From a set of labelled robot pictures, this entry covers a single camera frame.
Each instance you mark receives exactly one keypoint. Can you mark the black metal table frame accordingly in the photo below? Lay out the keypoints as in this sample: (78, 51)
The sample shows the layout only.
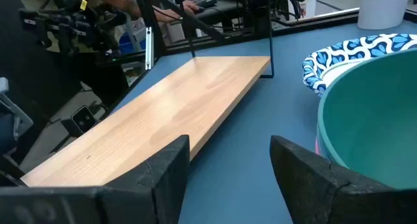
(211, 42)

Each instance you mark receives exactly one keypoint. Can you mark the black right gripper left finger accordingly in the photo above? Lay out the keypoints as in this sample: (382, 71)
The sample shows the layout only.
(137, 198)

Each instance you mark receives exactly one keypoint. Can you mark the snake plant in white pot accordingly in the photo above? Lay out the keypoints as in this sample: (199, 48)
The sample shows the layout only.
(381, 12)

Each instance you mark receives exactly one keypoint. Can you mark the small black camera box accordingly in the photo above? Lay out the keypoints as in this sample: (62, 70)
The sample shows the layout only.
(83, 120)

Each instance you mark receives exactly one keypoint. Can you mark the teal ribbed bowl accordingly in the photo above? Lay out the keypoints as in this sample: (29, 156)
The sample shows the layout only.
(374, 120)

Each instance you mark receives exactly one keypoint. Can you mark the wooden tray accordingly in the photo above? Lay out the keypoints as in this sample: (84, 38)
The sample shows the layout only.
(169, 113)

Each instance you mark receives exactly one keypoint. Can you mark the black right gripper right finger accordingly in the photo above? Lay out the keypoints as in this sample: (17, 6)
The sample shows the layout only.
(325, 198)

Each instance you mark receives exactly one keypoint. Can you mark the person's hand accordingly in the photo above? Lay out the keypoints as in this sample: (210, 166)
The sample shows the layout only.
(190, 9)

